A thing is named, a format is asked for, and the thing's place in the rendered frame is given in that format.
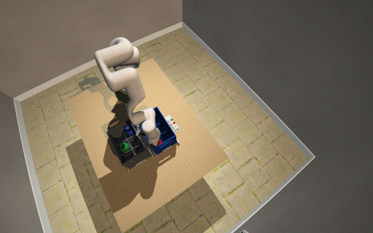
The blue bottle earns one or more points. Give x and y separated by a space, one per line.
130 131

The white paper pick list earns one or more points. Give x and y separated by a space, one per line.
171 122

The green bottle with pale green label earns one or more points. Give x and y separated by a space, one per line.
124 147

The grey plastic crate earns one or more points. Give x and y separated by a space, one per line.
138 151

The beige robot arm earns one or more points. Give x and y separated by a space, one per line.
124 58

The blue plastic crate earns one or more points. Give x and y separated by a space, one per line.
167 135

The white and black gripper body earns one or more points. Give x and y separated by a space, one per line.
155 141

